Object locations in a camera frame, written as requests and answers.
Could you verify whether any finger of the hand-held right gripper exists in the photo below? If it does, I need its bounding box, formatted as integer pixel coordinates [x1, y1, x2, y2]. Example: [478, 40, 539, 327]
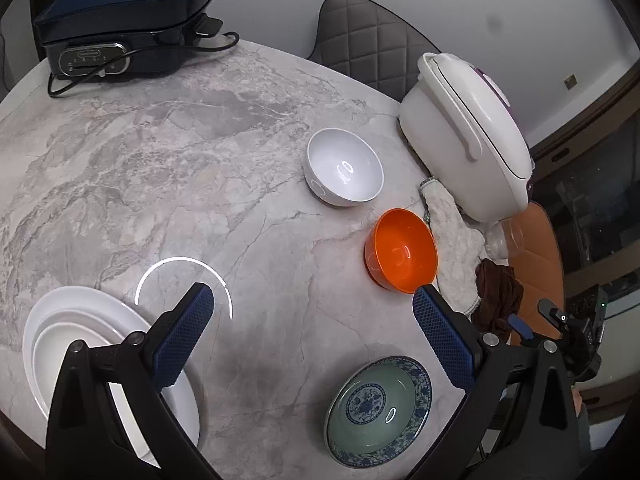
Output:
[507, 312, 535, 345]
[537, 298, 571, 333]

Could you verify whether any grey quilted chair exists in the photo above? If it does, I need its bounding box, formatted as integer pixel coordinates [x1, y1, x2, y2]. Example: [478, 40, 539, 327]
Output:
[307, 0, 442, 104]

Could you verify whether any white purple rice cooker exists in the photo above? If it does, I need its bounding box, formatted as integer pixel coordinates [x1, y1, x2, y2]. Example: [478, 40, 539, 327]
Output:
[398, 52, 535, 224]

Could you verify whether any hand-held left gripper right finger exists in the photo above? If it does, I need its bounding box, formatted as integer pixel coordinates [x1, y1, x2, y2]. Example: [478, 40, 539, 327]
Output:
[410, 285, 593, 480]

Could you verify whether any white towel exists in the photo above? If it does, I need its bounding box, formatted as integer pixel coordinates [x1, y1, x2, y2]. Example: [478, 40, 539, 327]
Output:
[418, 177, 489, 317]

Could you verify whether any black power cable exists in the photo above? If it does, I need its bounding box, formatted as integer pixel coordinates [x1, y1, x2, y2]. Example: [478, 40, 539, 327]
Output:
[47, 31, 241, 99]

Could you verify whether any deep white plate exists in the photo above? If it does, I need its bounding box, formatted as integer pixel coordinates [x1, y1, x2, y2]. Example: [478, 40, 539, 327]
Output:
[39, 320, 168, 467]

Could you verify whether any clear drinking glass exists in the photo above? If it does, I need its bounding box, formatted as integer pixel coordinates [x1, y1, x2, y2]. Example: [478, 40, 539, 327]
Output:
[482, 217, 526, 261]

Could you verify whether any brown cloth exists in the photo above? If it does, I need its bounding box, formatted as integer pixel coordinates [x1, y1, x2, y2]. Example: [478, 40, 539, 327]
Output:
[470, 258, 525, 337]

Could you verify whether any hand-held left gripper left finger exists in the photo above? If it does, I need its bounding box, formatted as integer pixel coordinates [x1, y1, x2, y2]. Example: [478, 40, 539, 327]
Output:
[45, 282, 223, 480]

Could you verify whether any dark blue electric cooker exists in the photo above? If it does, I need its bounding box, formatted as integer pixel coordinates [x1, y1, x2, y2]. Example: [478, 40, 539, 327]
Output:
[32, 0, 239, 79]

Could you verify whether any orange bowl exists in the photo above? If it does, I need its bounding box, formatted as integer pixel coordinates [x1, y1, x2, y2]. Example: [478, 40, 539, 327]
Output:
[364, 208, 439, 295]

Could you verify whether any blue green patterned bowl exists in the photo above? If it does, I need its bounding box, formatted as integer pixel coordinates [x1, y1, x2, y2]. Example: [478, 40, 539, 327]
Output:
[324, 355, 433, 467]

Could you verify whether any orange quilted chair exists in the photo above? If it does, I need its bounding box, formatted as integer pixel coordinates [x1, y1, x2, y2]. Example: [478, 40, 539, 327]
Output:
[509, 202, 567, 342]

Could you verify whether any white bowl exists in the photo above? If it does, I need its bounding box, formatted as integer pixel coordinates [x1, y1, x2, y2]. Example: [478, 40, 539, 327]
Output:
[303, 128, 385, 208]

